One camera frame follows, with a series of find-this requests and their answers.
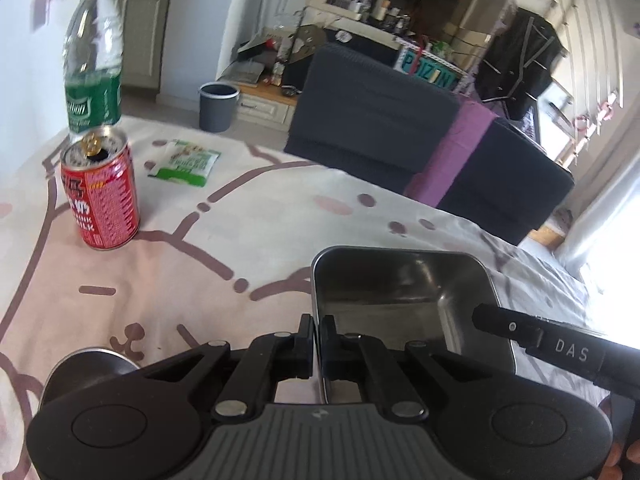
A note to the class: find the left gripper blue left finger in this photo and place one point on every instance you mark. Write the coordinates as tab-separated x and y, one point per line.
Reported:
269	360

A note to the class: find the beige curtain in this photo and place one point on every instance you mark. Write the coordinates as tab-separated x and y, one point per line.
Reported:
621	188

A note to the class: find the bear-print tablecloth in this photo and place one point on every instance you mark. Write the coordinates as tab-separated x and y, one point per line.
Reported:
228	261

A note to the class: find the dark chair left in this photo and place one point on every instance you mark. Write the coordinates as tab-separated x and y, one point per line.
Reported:
358	115

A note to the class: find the green snack packet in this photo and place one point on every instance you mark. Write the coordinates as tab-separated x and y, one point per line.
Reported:
185	162

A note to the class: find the dark chair right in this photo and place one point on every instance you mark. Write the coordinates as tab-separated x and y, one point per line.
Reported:
508	186

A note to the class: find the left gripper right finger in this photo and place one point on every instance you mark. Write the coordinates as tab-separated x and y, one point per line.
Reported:
367	362

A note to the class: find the purple cloth on chair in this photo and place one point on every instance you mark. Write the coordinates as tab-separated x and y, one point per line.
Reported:
463	137

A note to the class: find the small round steel bowl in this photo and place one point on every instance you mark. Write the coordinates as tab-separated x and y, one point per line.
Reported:
84	368

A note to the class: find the rectangular steel container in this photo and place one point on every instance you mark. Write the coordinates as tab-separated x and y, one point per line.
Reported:
420	304

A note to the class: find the person's right hand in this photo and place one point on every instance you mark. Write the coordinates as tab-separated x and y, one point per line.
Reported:
612	469

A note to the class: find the grey kitchen cabinet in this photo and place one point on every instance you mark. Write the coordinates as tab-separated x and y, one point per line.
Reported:
143	30

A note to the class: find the black vest with white trim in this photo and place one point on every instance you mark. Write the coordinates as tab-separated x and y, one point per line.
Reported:
517	67

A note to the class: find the clear green-label water bottle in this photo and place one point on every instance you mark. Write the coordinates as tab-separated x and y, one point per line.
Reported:
92	69

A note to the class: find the teal poizon sign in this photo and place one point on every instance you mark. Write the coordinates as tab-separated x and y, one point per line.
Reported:
429	68

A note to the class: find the grey trash bin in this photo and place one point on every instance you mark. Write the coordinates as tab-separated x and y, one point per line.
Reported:
218	102

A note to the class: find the dark chair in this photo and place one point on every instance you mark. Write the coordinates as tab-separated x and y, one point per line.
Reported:
358	115
508	186

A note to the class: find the red soda can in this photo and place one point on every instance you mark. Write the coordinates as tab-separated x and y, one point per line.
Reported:
98	178

